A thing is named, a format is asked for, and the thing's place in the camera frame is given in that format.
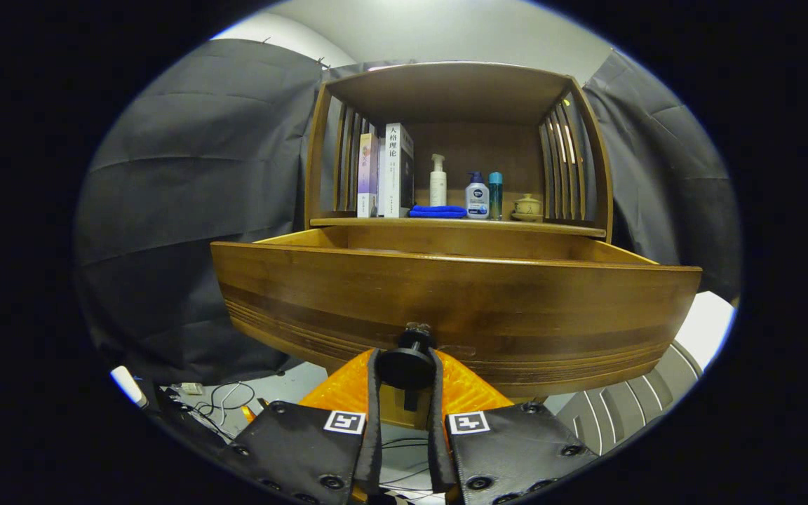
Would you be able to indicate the wooden countertop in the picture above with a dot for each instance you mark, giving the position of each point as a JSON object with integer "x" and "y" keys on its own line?
{"x": 460, "y": 222}

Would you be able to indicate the blue folded cloth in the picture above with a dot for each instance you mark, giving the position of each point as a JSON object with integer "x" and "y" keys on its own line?
{"x": 438, "y": 211}

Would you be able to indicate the black backdrop cloth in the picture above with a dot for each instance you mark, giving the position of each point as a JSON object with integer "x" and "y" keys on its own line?
{"x": 186, "y": 175}

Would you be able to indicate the white plastic object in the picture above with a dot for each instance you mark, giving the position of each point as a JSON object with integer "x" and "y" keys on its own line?
{"x": 128, "y": 386}

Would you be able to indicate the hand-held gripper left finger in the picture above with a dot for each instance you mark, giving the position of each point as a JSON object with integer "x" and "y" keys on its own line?
{"x": 374, "y": 435}

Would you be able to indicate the white bottle with blue cap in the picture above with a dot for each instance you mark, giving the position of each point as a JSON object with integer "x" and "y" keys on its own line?
{"x": 477, "y": 200}

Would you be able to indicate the white pump bottle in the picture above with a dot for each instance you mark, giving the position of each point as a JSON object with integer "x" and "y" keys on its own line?
{"x": 438, "y": 188}

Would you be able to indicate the white flat surface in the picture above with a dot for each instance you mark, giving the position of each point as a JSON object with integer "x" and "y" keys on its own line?
{"x": 705, "y": 326}

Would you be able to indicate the white power strip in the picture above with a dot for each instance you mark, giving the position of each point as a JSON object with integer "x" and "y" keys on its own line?
{"x": 192, "y": 388}

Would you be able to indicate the brown wooden drawer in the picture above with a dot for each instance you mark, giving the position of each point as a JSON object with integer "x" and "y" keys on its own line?
{"x": 446, "y": 294}

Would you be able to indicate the grey ribbed plastic object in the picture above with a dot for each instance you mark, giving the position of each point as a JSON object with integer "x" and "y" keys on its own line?
{"x": 621, "y": 410}

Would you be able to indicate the brown wooden cabinet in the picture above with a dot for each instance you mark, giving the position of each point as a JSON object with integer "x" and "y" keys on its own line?
{"x": 446, "y": 91}

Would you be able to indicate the purple white book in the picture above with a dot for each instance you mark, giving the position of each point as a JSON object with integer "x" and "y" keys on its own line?
{"x": 367, "y": 175}

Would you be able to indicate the beige lidded teacup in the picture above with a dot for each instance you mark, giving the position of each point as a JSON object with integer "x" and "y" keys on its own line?
{"x": 527, "y": 207}

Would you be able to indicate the thick white book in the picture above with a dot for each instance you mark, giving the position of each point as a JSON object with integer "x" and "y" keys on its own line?
{"x": 391, "y": 175}

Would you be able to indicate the black round drawer knob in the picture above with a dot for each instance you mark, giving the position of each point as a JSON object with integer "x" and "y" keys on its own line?
{"x": 405, "y": 365}

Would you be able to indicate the slim teal bottle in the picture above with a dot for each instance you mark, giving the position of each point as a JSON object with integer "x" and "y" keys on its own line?
{"x": 495, "y": 200}

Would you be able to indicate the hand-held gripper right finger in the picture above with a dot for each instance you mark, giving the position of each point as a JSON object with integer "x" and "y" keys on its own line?
{"x": 437, "y": 449}

